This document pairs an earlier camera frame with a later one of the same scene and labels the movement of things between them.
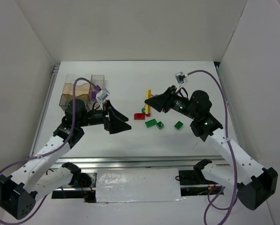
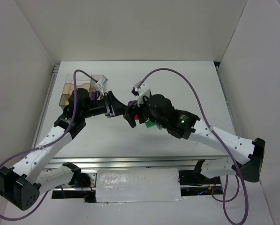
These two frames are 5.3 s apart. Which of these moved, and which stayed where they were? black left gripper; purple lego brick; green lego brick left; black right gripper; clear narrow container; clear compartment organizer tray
Moved: black right gripper; black left gripper
Stayed: clear compartment organizer tray; green lego brick left; purple lego brick; clear narrow container
